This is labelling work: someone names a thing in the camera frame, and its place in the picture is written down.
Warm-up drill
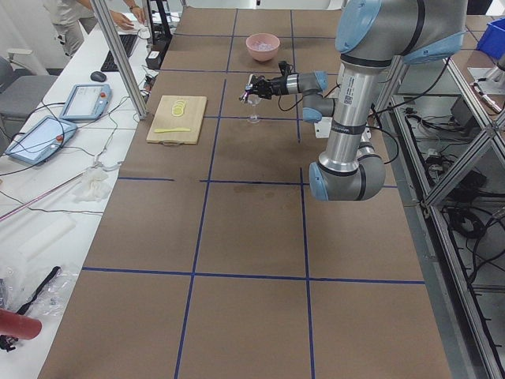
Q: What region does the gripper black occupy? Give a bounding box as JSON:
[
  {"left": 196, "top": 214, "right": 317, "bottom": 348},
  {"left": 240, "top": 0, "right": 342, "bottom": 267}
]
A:
[{"left": 252, "top": 75, "right": 287, "bottom": 99}]

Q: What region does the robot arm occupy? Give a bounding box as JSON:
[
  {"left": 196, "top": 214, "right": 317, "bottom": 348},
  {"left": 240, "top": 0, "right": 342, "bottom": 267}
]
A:
[{"left": 241, "top": 1, "right": 467, "bottom": 201}]

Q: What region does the clear wine glass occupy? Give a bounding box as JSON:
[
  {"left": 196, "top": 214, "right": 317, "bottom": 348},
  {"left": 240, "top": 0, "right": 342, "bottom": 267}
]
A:
[{"left": 247, "top": 95, "right": 261, "bottom": 124}]

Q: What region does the pile of clear ice cubes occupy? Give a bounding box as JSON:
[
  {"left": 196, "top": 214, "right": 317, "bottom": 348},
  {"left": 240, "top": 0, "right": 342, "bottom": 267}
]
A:
[{"left": 247, "top": 34, "right": 278, "bottom": 51}]

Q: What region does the pink bowl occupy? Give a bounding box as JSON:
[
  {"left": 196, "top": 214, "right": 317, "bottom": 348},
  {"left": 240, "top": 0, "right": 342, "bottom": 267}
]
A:
[{"left": 245, "top": 33, "right": 281, "bottom": 62}]

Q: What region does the bamboo cutting board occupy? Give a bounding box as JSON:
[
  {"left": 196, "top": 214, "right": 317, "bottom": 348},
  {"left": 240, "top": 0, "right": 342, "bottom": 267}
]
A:
[{"left": 146, "top": 96, "right": 208, "bottom": 144}]

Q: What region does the yellow plastic knife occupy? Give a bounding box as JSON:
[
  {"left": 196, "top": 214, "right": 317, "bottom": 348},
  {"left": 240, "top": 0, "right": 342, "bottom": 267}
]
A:
[{"left": 154, "top": 127, "right": 192, "bottom": 133}]

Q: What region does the black keyboard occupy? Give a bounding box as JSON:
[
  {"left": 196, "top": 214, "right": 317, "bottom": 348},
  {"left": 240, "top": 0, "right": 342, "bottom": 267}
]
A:
[{"left": 100, "top": 33, "right": 139, "bottom": 73}]

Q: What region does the grey computer mouse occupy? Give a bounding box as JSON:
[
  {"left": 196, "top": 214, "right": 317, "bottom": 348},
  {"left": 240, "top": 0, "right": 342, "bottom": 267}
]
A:
[{"left": 90, "top": 71, "right": 107, "bottom": 83}]

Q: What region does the grey teach pendant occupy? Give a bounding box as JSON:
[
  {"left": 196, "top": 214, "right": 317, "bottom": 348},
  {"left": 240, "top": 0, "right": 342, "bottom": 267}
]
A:
[{"left": 59, "top": 83, "right": 111, "bottom": 122}]

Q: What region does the white crumpled cloth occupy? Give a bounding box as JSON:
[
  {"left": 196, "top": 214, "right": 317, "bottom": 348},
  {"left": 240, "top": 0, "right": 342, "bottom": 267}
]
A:
[{"left": 73, "top": 168, "right": 111, "bottom": 201}]

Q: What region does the person in beige clothes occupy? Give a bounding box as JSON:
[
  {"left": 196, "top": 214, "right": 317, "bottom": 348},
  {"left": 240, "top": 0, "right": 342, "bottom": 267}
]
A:
[{"left": 42, "top": 0, "right": 145, "bottom": 58}]

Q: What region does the blue-grey teach pendant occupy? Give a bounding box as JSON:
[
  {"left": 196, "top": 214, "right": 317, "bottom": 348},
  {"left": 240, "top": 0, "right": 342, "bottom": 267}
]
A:
[{"left": 5, "top": 116, "right": 77, "bottom": 165}]

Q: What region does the blue plastic bin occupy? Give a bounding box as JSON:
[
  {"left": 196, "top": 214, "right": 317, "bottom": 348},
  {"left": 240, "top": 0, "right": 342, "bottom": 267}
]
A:
[{"left": 477, "top": 18, "right": 505, "bottom": 59}]

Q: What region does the grey office chair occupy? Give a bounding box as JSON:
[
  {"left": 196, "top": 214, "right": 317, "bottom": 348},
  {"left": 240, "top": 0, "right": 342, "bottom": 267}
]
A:
[{"left": 1, "top": 48, "right": 58, "bottom": 138}]

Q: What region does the clear plastic bag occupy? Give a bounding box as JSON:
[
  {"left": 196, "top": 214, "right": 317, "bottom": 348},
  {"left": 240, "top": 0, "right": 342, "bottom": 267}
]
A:
[{"left": 1, "top": 266, "right": 78, "bottom": 319}]

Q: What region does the red cylinder bottle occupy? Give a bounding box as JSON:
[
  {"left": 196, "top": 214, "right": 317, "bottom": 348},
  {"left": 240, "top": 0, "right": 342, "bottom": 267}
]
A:
[{"left": 0, "top": 310, "right": 42, "bottom": 340}]

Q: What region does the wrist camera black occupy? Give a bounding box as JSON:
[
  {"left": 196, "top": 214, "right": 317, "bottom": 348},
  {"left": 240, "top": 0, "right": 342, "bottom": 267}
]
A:
[{"left": 278, "top": 61, "right": 294, "bottom": 77}]

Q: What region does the aluminium frame post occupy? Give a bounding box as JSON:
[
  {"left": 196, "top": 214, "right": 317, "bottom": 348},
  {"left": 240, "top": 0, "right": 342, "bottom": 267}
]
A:
[{"left": 91, "top": 0, "right": 147, "bottom": 120}]

